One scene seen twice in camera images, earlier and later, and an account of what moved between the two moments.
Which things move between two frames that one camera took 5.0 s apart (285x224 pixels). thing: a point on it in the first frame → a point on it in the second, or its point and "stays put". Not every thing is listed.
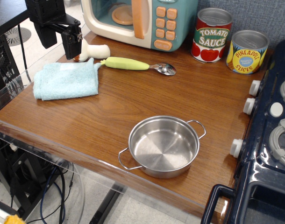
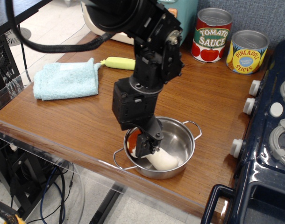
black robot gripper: (44, 11) → (136, 109)
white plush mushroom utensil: (101, 51) → (160, 159)
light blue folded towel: (60, 80) stays put
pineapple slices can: (247, 51) stays put
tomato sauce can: (213, 27) stays put
